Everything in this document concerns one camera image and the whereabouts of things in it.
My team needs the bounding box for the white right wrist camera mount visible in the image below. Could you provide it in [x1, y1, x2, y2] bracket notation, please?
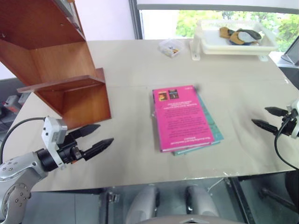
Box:
[286, 98, 299, 138]

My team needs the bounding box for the metal table hinge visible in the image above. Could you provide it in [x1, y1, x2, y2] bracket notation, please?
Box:
[107, 190, 120, 203]

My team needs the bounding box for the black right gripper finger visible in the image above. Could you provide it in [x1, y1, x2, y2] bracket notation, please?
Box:
[251, 119, 281, 134]
[264, 106, 287, 117]

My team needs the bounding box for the small clear plastic box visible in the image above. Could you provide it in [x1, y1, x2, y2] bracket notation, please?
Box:
[157, 39, 184, 57]

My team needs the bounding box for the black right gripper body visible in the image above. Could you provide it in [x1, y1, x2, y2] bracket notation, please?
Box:
[278, 109, 296, 138]

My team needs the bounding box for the dark laptop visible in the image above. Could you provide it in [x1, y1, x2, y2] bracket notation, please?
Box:
[281, 42, 299, 66]

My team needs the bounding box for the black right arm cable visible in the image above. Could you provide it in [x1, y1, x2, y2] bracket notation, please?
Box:
[274, 111, 299, 169]

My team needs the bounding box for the teal book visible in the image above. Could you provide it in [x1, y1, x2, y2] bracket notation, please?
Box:
[172, 91, 224, 156]

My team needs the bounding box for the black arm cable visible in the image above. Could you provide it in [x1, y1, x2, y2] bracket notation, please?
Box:
[274, 111, 299, 169]
[0, 117, 46, 164]

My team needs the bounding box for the pink book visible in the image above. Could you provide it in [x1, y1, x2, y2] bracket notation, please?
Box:
[152, 84, 221, 153]

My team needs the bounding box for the brown wooden bookshelf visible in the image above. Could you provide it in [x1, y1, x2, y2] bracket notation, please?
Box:
[0, 0, 112, 130]

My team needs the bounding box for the grey rounded robot leg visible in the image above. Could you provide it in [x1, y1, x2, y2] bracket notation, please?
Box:
[185, 185, 220, 217]
[125, 185, 161, 220]

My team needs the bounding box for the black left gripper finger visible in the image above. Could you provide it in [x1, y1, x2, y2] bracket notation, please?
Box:
[69, 124, 101, 141]
[81, 138, 114, 161]

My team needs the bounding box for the black tube under table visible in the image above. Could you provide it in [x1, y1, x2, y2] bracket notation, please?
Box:
[258, 187, 299, 210]

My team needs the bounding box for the tan work glove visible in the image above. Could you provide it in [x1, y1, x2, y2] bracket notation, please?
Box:
[219, 26, 235, 39]

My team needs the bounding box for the grey and red device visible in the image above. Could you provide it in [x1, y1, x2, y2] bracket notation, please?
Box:
[2, 95, 20, 110]

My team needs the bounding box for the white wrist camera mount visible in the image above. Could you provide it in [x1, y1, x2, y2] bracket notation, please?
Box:
[286, 98, 299, 138]
[41, 116, 68, 170]

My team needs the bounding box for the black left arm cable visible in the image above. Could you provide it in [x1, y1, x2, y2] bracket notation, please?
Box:
[0, 117, 46, 164]

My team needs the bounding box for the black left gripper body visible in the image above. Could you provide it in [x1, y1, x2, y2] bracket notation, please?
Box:
[56, 133, 85, 164]

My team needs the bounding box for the white plastic tray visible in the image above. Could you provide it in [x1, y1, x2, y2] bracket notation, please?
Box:
[198, 19, 280, 56]

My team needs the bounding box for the white tray stand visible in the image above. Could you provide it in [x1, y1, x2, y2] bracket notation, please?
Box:
[189, 22, 269, 62]

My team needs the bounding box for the dark window frame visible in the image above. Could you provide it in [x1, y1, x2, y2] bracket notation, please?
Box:
[129, 0, 143, 40]

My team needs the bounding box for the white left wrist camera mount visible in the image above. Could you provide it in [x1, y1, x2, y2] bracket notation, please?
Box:
[41, 116, 68, 170]

